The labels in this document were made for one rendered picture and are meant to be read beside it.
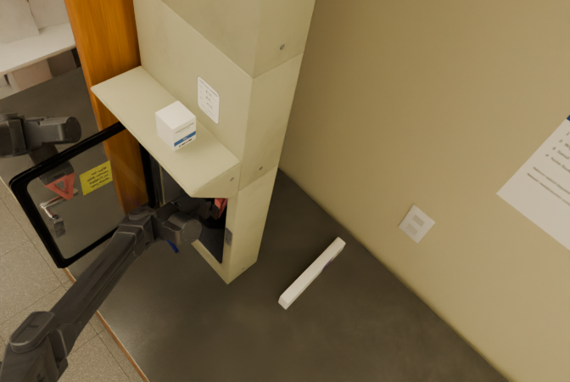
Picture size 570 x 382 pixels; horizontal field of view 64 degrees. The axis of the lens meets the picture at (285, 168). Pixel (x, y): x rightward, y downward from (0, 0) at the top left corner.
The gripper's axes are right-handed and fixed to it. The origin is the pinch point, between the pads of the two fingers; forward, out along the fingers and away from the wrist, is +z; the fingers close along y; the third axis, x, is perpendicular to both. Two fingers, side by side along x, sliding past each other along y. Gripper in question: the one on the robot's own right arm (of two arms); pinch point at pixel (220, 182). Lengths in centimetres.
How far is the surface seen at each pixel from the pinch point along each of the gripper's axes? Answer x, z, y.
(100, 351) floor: 121, -32, 28
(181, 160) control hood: -30.9, -20.7, -8.7
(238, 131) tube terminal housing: -38.4, -13.2, -14.6
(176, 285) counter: 26.0, -18.2, -5.5
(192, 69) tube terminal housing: -43.3, -12.9, -2.1
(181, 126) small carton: -36.7, -19.1, -6.6
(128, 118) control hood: -31.1, -21.7, 5.1
